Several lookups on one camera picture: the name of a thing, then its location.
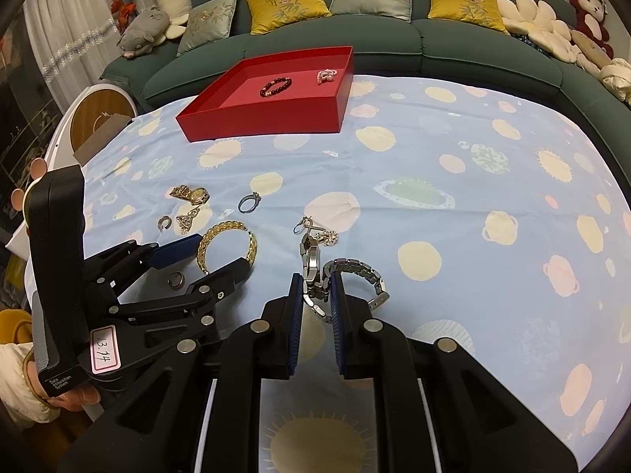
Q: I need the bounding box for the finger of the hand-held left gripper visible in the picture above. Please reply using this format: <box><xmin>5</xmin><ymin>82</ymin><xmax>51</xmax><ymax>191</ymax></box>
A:
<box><xmin>83</xmin><ymin>235</ymin><xmax>204</xmax><ymax>307</ymax></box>
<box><xmin>113</xmin><ymin>257</ymin><xmax>256</xmax><ymax>372</ymax></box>

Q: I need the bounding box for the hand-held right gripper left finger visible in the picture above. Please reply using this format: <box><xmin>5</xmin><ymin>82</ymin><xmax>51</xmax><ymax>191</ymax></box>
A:
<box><xmin>58</xmin><ymin>272</ymin><xmax>304</xmax><ymax>473</ymax></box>

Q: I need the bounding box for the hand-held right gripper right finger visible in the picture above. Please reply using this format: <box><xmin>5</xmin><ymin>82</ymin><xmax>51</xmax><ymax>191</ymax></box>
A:
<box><xmin>329</xmin><ymin>271</ymin><xmax>579</xmax><ymax>473</ymax></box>

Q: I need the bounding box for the gold pendant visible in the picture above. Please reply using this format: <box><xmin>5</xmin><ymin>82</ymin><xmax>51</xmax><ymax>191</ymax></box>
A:
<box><xmin>176</xmin><ymin>207</ymin><xmax>202</xmax><ymax>235</ymax></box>

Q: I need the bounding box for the gold chain bracelet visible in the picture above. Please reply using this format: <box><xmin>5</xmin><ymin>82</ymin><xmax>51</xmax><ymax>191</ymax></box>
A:
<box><xmin>197</xmin><ymin>222</ymin><xmax>258</xmax><ymax>275</ymax></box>

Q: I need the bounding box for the gold watch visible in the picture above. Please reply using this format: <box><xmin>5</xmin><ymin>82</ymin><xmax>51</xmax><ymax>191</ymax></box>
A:
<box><xmin>170</xmin><ymin>184</ymin><xmax>211</xmax><ymax>206</ymax></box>

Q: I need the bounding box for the silver hoop earring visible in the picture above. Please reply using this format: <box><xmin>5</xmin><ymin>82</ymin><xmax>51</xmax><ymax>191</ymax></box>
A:
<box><xmin>294</xmin><ymin>216</ymin><xmax>326</xmax><ymax>235</ymax></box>

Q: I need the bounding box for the red tray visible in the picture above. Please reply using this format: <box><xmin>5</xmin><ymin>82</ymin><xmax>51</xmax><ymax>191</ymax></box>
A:
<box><xmin>176</xmin><ymin>45</ymin><xmax>355</xmax><ymax>143</ymax></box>

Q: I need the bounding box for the person's left forearm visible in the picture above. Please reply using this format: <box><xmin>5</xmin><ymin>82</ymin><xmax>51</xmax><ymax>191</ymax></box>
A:
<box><xmin>0</xmin><ymin>342</ymin><xmax>47</xmax><ymax>425</ymax></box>

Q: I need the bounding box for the person's left hand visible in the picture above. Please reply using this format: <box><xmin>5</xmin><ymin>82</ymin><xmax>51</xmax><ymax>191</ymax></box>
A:
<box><xmin>24</xmin><ymin>355</ymin><xmax>102</xmax><ymax>412</ymax></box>

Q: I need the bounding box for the brown cardboard sheet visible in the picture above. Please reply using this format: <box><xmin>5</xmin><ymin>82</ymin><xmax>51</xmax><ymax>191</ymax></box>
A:
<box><xmin>73</xmin><ymin>113</ymin><xmax>134</xmax><ymax>166</ymax></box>

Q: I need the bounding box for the dark glass cabinet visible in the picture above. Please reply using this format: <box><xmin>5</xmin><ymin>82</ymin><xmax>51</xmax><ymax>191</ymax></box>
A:
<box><xmin>0</xmin><ymin>24</ymin><xmax>60</xmax><ymax>193</ymax></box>

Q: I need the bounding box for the round wooden-top side table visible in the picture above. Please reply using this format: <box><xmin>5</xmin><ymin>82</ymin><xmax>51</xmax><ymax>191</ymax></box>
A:
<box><xmin>44</xmin><ymin>84</ymin><xmax>136</xmax><ymax>178</ymax></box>

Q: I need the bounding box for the blue planet print tablecloth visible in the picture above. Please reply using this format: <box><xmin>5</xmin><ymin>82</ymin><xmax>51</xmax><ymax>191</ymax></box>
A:
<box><xmin>10</xmin><ymin>75</ymin><xmax>631</xmax><ymax>473</ymax></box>

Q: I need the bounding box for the white sheer curtain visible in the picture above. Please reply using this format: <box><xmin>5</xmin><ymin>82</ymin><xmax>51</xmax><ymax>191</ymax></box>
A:
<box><xmin>22</xmin><ymin>0</ymin><xmax>124</xmax><ymax>109</ymax></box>

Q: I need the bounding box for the grey pig plush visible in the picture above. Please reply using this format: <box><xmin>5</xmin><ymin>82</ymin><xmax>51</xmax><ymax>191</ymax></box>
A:
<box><xmin>117</xmin><ymin>6</ymin><xmax>173</xmax><ymax>60</ymax></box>

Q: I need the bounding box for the yellow embroidered cushion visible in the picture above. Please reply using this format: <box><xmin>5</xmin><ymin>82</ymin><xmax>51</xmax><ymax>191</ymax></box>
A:
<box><xmin>426</xmin><ymin>0</ymin><xmax>511</xmax><ymax>35</ymax></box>
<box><xmin>245</xmin><ymin>0</ymin><xmax>332</xmax><ymax>36</ymax></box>

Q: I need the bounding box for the green sofa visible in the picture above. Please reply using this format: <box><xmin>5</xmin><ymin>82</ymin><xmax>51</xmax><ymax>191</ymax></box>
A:
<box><xmin>99</xmin><ymin>0</ymin><xmax>631</xmax><ymax>183</ymax></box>

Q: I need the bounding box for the blue patterned cloth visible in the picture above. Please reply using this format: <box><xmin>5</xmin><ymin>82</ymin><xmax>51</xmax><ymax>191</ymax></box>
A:
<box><xmin>513</xmin><ymin>34</ymin><xmax>553</xmax><ymax>55</ymax></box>

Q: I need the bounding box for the white flower cushion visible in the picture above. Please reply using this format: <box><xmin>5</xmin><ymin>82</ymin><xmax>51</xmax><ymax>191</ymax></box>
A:
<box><xmin>497</xmin><ymin>0</ymin><xmax>585</xmax><ymax>65</ymax></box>

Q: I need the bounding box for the cream blanket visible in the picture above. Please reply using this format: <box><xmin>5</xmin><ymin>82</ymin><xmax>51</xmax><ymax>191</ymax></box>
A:
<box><xmin>599</xmin><ymin>58</ymin><xmax>631</xmax><ymax>104</ymax></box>

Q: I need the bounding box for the brown plush cushion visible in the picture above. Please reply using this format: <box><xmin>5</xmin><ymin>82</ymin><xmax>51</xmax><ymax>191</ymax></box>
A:
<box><xmin>572</xmin><ymin>30</ymin><xmax>612</xmax><ymax>72</ymax></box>

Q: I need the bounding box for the red monkey plush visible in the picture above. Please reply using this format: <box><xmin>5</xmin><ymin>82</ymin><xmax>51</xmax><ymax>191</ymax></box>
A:
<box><xmin>568</xmin><ymin>0</ymin><xmax>614</xmax><ymax>57</ymax></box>

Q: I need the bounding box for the dark red bead bracelet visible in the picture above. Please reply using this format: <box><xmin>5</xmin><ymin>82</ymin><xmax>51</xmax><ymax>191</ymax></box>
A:
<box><xmin>259</xmin><ymin>77</ymin><xmax>293</xmax><ymax>99</ymax></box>

